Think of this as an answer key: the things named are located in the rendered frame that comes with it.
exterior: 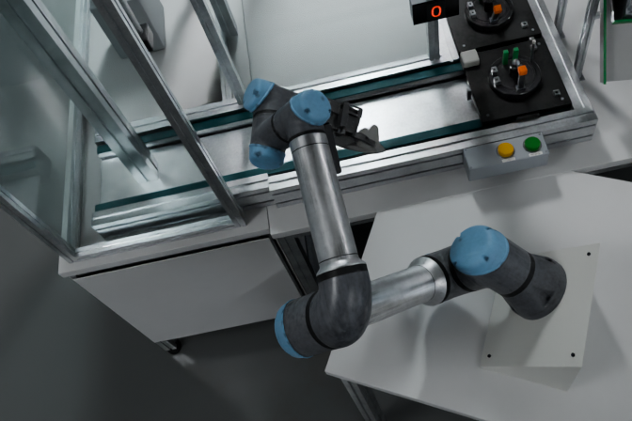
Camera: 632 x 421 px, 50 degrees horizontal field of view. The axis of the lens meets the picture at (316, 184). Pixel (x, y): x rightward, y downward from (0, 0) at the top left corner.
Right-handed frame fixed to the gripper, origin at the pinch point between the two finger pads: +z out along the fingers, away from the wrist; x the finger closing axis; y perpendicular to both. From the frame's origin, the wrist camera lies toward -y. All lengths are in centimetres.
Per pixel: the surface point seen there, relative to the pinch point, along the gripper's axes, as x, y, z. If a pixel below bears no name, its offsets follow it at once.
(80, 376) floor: 161, -70, -17
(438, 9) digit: -3.2, 41.3, 8.8
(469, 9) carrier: 11, 57, 31
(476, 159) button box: 0.5, 8.4, 30.8
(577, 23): -1, 63, 63
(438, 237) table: 9.9, -12.3, 29.6
